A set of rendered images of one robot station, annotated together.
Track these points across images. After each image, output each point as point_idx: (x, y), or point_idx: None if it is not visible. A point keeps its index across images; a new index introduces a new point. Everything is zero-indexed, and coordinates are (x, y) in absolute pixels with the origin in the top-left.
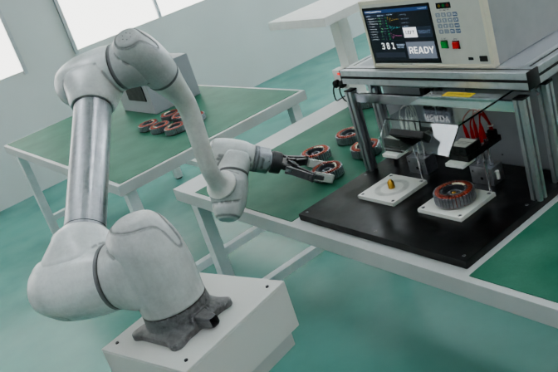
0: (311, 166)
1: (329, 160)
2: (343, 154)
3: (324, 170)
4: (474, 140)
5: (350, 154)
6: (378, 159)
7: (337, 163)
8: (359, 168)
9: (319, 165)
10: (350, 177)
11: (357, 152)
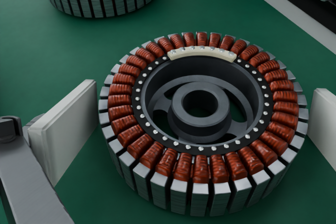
0: (67, 162)
1: (0, 87)
2: (15, 36)
3: (195, 118)
4: None
5: (43, 19)
6: None
7: (215, 42)
8: (226, 25)
9: (134, 117)
10: (289, 61)
11: None
